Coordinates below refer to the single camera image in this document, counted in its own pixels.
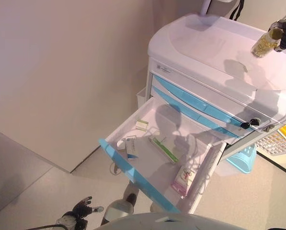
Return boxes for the grey robot torso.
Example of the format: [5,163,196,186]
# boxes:
[104,212,227,230]

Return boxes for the clear bottle yellow capsules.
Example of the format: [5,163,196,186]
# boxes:
[251,27,284,58]

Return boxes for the light blue waste bin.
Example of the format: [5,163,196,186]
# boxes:
[225,145,257,174]

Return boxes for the long green white box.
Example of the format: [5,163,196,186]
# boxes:
[149,136,179,165]

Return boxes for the blue white medicine box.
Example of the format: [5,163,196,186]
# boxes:
[125,136,139,160]

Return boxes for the small green white box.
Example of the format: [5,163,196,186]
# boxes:
[135,119,149,131]

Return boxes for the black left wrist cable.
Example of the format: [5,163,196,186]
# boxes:
[37,224,62,230]

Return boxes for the black cart keys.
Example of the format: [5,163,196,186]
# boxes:
[240,118,261,131]

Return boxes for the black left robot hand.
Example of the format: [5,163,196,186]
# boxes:
[72,195,104,220]

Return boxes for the white lattice side basket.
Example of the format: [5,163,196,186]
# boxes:
[254,130,286,158]

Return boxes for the white medical cart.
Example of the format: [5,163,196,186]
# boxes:
[146,13,286,159]

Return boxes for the blue-fronted medicine drawer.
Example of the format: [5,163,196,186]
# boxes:
[98,95,227,214]

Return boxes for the robot left leg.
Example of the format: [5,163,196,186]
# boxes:
[101,183,140,226]

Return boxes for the white side bin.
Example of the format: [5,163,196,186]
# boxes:
[136,87,147,108]

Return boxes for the pink white medicine packet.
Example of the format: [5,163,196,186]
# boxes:
[172,165,196,194]

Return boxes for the blue-fronted cart drawer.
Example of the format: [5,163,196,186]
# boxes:
[152,74,249,130]
[152,86,239,138]

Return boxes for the black hanging cable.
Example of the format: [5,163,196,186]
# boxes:
[229,0,245,20]

